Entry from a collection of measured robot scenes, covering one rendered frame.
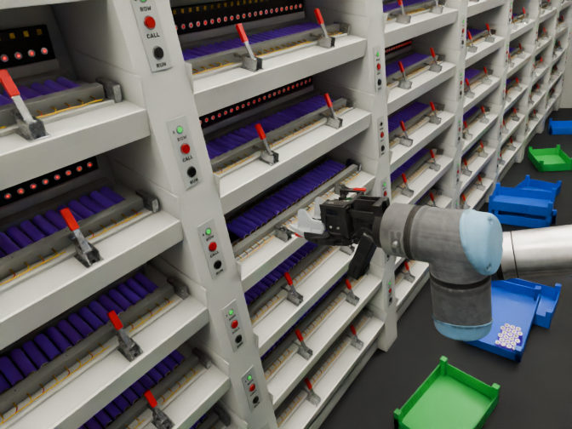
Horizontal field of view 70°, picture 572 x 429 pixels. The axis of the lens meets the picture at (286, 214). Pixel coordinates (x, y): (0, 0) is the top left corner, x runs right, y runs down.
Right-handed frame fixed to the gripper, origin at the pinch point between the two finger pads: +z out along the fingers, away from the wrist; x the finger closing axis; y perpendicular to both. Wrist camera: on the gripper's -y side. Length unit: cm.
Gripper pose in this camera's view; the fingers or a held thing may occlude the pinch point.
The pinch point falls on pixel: (301, 225)
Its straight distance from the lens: 83.4
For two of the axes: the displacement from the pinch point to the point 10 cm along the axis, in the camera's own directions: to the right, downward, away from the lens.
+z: -7.5, -1.1, 6.5
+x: -6.3, 4.4, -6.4
